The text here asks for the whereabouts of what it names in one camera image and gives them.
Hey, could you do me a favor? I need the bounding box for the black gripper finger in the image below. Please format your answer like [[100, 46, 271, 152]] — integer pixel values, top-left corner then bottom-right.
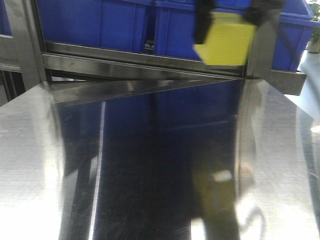
[[243, 0, 285, 26], [193, 0, 216, 45]]

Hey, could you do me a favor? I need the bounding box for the yellow foam block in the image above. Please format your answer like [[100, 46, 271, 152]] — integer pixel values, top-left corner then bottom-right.
[[193, 11, 257, 66]]

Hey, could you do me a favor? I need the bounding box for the stainless steel shelf rack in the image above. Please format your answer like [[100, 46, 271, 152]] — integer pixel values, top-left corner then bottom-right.
[[0, 0, 307, 96]]

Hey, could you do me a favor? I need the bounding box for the blue bin right upper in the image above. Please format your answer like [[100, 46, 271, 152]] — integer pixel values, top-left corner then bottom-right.
[[153, 0, 320, 72]]

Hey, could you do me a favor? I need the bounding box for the blue bin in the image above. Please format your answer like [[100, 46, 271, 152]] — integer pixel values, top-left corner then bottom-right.
[[153, 0, 320, 72], [37, 0, 154, 53]]

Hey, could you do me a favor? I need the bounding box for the green potted plant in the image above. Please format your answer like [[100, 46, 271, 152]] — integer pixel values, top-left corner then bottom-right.
[[307, 0, 320, 54]]

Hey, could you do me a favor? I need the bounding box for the blue bin left upper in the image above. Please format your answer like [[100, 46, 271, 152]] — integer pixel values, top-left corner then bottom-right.
[[37, 0, 154, 53]]

